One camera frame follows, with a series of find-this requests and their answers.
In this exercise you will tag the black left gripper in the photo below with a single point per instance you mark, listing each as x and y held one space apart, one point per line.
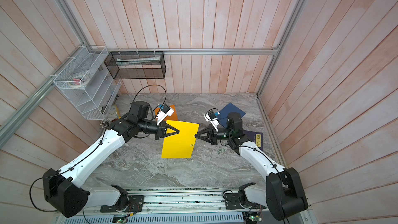
161 130

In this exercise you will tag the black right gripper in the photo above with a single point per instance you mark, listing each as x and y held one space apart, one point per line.
213 137

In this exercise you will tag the yellow paper document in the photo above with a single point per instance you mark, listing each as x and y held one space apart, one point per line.
178 146

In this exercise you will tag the blue paper document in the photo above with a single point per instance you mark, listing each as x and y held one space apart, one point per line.
229 108

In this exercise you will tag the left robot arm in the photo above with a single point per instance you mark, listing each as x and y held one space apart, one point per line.
63 188

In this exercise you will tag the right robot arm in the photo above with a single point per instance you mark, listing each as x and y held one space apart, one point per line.
283 194

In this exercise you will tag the orange paper document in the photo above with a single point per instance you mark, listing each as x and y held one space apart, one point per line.
172 117

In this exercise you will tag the dark navy book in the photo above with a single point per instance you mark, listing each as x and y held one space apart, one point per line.
257 137

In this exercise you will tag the paper in black basket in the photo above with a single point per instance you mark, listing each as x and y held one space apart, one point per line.
137 61

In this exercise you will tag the tape roll in shelf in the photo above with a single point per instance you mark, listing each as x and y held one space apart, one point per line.
78 81

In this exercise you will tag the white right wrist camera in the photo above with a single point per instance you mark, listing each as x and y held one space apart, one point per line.
212 117

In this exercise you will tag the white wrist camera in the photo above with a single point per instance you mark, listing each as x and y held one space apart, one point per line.
165 110
212 117

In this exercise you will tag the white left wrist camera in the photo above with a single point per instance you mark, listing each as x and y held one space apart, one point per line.
165 110

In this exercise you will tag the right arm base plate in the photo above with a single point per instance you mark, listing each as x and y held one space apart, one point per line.
236 200

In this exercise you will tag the black wire mesh basket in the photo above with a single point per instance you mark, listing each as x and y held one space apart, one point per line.
153 71

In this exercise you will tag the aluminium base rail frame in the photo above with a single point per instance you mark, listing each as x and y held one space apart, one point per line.
176 206

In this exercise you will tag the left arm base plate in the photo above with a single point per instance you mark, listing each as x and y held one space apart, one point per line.
132 204

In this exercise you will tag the white wire mesh shelf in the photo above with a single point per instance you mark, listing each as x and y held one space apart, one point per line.
87 83

